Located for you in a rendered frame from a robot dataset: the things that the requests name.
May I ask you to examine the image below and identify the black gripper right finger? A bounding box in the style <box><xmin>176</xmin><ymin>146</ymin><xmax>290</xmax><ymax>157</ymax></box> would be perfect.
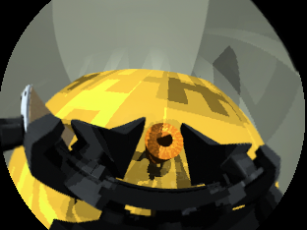
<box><xmin>180</xmin><ymin>123</ymin><xmax>252</xmax><ymax>186</ymax></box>

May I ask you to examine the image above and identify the grey round pedestal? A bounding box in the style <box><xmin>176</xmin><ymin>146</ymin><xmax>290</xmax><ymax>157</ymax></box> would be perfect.
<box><xmin>180</xmin><ymin>205</ymin><xmax>200</xmax><ymax>216</ymax></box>

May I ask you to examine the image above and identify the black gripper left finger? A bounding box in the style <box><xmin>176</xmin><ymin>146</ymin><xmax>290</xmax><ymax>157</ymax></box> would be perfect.
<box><xmin>71</xmin><ymin>116</ymin><xmax>146</xmax><ymax>179</ymax></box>

